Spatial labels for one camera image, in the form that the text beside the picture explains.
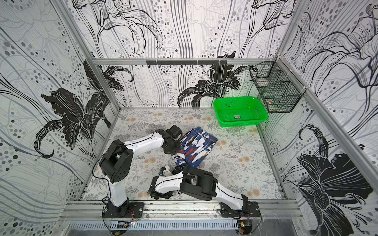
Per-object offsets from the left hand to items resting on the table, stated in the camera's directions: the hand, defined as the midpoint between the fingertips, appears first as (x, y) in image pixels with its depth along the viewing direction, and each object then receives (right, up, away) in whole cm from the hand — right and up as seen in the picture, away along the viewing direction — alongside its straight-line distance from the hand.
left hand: (178, 152), depth 92 cm
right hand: (+7, -9, -6) cm, 13 cm away
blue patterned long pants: (+11, +5, +1) cm, 12 cm away
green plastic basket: (+40, +27, +23) cm, 54 cm away
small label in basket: (+43, +23, +19) cm, 52 cm away
